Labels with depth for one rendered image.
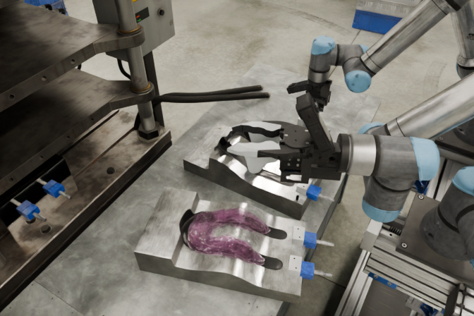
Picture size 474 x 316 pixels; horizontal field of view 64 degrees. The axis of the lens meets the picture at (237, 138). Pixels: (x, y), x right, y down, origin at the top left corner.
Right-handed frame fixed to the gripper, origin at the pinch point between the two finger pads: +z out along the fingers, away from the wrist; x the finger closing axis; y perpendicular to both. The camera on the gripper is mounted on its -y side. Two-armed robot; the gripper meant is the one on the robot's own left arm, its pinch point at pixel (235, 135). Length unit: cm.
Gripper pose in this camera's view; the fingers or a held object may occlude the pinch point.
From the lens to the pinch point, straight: 70.0
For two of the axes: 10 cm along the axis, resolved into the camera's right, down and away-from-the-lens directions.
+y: -0.1, 8.3, 5.6
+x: 1.1, -5.6, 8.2
